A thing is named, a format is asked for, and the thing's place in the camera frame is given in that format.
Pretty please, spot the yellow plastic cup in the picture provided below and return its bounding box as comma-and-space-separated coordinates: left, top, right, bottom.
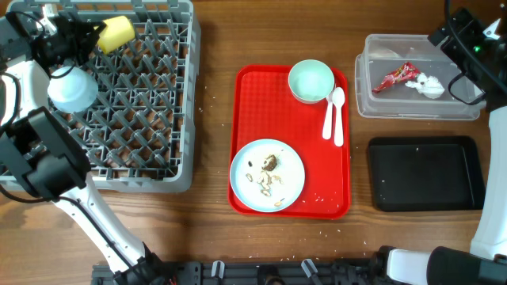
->
97, 16, 135, 54

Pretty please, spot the light blue bowl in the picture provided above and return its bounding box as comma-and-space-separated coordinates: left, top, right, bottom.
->
48, 66, 98, 113

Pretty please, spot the white napkin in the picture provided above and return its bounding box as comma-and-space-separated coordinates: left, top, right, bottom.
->
405, 73, 445, 99

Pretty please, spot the red snack wrapper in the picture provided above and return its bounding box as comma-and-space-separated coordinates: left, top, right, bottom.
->
372, 62, 421, 93

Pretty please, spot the white plastic spoon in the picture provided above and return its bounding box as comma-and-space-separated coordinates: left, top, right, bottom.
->
332, 87, 345, 147

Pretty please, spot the green plastic bowl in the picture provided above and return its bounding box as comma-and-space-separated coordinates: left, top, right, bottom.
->
288, 59, 335, 104

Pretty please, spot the white plastic fork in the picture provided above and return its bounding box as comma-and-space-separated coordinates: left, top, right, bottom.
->
322, 93, 334, 140

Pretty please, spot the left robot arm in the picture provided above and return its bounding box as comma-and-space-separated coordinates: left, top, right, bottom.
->
1, 11, 177, 284

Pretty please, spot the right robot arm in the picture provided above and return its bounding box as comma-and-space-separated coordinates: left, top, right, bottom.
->
369, 1, 506, 284

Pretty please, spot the grey dishwasher rack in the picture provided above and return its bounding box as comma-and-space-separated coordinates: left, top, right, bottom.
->
7, 1, 201, 192

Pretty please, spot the clear plastic bin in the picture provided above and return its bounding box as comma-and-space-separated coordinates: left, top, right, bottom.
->
355, 34, 486, 120

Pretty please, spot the black tray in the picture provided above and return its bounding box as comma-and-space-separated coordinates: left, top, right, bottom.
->
368, 136, 486, 212

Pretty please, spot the red plastic tray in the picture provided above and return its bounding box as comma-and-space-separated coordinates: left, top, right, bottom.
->
230, 65, 351, 219

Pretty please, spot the brown food scrap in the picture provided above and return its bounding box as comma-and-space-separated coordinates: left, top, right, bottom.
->
261, 154, 278, 172

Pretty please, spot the light blue plate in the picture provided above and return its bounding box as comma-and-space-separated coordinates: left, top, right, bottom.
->
229, 139, 306, 213

